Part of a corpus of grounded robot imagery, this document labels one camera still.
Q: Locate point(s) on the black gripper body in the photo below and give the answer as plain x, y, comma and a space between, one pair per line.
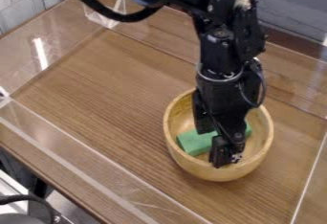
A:
228, 98

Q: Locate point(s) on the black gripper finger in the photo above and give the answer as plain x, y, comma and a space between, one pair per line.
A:
227, 149
202, 119

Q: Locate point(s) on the green rectangular block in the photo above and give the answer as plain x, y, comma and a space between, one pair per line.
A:
194, 143

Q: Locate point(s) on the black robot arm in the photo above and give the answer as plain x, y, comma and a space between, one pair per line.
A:
231, 39

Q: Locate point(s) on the brown wooden bowl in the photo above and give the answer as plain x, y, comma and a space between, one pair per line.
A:
178, 121

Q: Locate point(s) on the clear acrylic tray wall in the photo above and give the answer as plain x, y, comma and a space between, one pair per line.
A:
96, 145

